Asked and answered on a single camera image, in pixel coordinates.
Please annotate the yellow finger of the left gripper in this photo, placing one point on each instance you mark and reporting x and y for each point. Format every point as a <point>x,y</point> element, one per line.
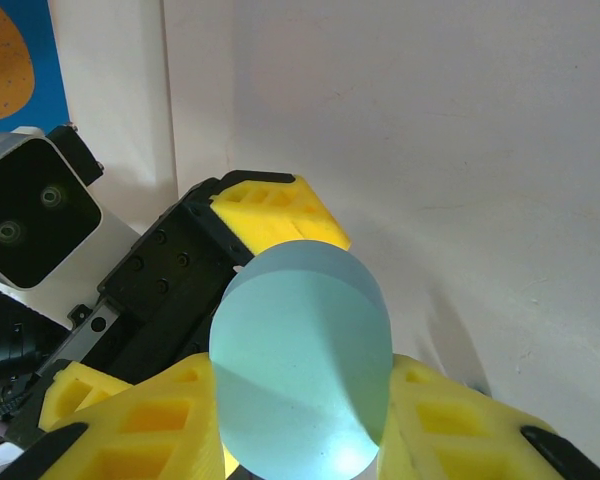
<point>280,215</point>
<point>72,387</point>

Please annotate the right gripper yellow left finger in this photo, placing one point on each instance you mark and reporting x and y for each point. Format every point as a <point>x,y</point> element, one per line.
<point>200,440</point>

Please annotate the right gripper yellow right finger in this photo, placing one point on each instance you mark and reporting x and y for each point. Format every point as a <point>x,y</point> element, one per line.
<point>430,450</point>

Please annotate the light blue charging case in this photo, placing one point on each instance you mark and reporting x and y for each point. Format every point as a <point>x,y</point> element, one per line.
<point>300,350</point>

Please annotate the blue panel large orange oval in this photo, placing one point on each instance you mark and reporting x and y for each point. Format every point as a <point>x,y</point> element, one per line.
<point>50,60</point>

